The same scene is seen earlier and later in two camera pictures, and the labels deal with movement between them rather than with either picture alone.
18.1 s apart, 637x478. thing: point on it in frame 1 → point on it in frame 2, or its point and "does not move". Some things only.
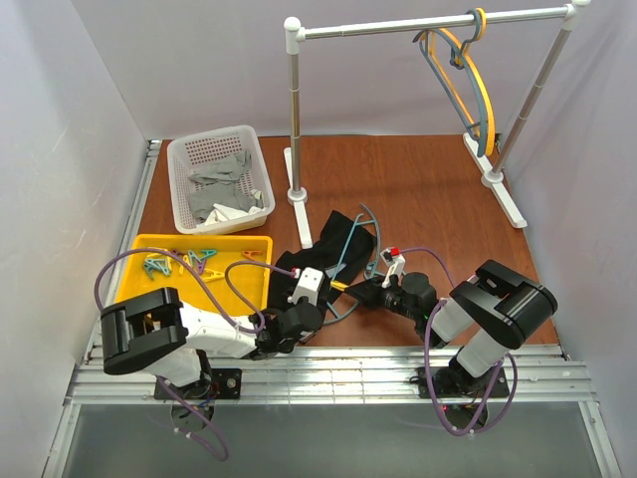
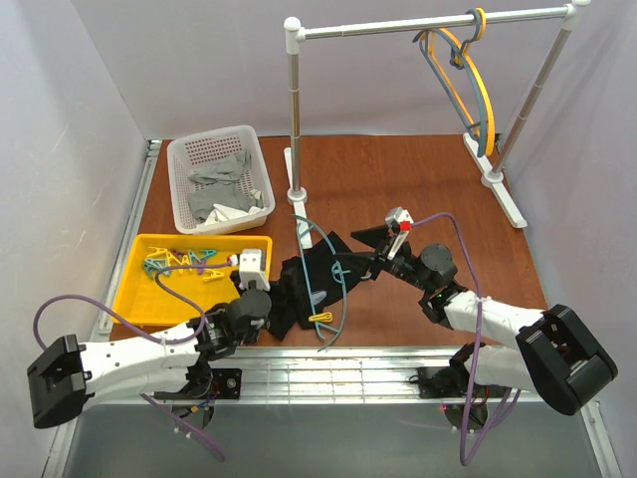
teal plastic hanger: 370,268 → 336,275
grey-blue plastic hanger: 459,57 does not move
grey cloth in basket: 224,191 does not move
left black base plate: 217,383 does not move
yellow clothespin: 338,285 → 321,318
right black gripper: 376,290 → 383,253
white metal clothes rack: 493,178 does not move
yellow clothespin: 211,275 does not move
